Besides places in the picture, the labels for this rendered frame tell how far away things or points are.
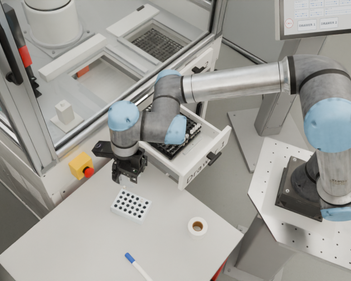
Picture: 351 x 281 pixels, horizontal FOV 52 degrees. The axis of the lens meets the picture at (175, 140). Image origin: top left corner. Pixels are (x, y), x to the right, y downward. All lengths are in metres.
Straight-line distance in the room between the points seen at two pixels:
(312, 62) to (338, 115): 0.16
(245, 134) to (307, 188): 1.24
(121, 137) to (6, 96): 0.29
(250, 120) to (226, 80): 1.70
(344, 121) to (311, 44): 1.27
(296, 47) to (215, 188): 0.95
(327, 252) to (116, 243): 0.74
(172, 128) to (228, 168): 1.54
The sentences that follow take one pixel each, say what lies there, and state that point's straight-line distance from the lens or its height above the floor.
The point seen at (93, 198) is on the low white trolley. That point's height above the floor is 0.76.
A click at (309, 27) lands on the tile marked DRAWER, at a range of 1.84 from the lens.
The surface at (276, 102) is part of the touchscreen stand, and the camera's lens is 2.30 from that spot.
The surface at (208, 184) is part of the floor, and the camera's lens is 2.31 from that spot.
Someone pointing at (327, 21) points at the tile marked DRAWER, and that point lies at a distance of 1.88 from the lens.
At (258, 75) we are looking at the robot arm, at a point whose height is 1.38.
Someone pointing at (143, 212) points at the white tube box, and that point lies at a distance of 1.33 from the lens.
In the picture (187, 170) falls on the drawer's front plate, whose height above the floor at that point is 0.93.
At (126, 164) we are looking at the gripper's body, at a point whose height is 1.11.
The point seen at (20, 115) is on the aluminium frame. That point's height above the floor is 1.24.
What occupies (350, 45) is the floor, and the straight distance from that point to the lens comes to 3.63.
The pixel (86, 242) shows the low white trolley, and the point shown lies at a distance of 1.33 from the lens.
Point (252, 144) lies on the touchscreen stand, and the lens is 2.49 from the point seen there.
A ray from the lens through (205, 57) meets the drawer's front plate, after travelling 1.66.
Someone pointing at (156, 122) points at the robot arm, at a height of 1.30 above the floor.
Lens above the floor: 1.99
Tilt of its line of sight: 54 degrees down
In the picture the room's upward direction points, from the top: 6 degrees clockwise
